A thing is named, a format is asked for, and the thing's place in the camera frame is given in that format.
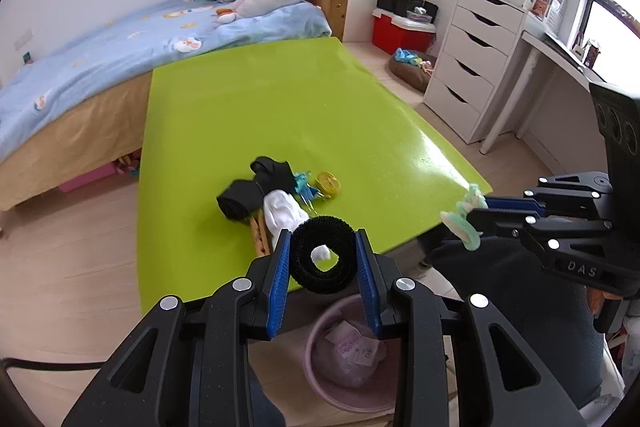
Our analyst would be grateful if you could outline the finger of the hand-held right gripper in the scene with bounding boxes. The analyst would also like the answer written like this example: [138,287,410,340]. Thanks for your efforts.
[465,207,632,297]
[482,173,615,220]

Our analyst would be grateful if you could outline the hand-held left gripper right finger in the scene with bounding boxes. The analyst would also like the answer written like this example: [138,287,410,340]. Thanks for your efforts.
[352,229,583,427]

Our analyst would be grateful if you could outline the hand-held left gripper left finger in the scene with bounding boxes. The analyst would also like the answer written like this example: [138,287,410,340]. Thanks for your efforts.
[62,229,296,427]

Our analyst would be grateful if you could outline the green white scrunchie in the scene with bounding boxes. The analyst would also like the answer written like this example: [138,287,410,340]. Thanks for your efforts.
[440,183,487,252]

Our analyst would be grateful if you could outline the black hair donut ring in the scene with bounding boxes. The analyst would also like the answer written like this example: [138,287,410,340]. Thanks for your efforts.
[290,216,357,294]

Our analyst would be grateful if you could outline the pink waste bin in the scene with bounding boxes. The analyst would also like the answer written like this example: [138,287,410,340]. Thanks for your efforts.
[305,294,402,414]

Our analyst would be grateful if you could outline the wooden clothespins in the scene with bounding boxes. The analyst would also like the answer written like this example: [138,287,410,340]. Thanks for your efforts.
[248,211,274,261]

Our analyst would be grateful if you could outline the white crumpled paper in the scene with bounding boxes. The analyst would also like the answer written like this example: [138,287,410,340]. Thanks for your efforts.
[322,319,388,389]

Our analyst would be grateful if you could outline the white sock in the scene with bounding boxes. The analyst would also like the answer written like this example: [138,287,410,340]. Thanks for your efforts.
[262,189,332,264]

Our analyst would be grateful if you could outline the rolled black sock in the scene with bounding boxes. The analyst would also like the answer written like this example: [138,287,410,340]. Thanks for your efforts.
[216,179,266,224]

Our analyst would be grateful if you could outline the blue hair clips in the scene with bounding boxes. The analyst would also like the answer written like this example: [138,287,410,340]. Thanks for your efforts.
[292,171,321,208]

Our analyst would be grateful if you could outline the yellow tape roll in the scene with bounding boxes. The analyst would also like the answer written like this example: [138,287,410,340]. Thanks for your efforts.
[316,171,342,197]

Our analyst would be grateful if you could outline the white desk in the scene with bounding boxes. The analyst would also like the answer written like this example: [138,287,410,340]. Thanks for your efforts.
[479,13,610,180]

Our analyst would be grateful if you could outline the white drawer unit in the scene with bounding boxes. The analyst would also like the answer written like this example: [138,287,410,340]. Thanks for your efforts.
[423,0,539,146]

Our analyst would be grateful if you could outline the white desk basket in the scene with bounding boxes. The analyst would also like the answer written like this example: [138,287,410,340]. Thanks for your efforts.
[524,0,570,34]

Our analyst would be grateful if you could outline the brown pet bed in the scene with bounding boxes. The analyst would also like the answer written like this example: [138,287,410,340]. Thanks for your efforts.
[388,49,437,92]

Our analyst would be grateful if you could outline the blue toy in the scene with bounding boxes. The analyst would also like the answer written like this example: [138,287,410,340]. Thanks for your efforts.
[393,48,427,68]

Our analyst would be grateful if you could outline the red storage box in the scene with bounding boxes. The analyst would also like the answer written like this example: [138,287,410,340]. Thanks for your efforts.
[371,8,437,56]

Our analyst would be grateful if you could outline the pink box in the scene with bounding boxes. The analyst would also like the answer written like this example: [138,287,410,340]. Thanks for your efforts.
[58,162,123,194]

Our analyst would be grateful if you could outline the black bag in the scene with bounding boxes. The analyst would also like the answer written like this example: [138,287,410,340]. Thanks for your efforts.
[376,0,440,24]

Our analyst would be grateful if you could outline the tan bed base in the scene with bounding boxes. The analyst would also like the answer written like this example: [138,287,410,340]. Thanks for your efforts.
[0,72,154,212]

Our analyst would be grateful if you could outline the wooden nightstand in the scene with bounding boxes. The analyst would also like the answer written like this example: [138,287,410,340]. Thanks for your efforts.
[307,0,350,42]

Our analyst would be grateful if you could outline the bed with blue sheet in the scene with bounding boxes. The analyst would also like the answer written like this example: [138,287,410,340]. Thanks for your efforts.
[0,0,333,164]

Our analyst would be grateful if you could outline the black cable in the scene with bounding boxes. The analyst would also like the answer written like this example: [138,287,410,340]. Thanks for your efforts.
[0,357,107,372]

